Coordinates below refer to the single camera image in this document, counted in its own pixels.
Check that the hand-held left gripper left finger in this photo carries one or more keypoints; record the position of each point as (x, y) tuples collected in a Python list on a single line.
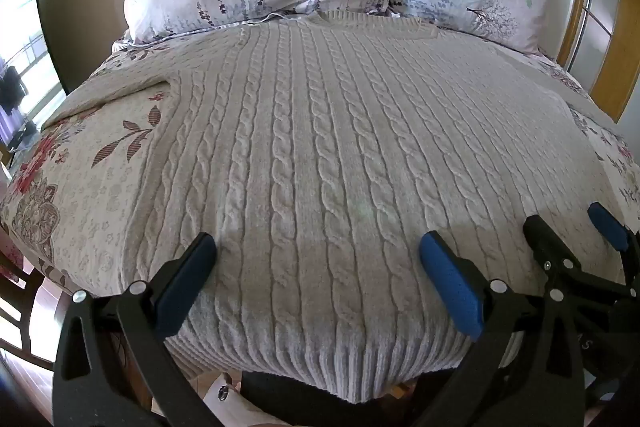
[(186, 284)]

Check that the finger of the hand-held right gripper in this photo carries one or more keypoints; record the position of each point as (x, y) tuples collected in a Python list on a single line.
[(607, 223), (542, 234)]

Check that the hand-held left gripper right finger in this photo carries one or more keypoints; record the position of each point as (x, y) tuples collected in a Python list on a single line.
[(450, 287)]

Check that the dark wooden chair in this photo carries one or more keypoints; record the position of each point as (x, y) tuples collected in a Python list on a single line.
[(20, 297)]

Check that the person's black clothing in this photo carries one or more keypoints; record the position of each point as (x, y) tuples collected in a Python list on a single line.
[(310, 399)]

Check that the floral bedspread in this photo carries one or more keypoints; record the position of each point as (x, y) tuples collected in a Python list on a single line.
[(75, 187)]

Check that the wooden bedside cabinet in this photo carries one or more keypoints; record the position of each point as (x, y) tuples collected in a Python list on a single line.
[(600, 7)]

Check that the window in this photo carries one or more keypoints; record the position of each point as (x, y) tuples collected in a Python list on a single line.
[(22, 57)]

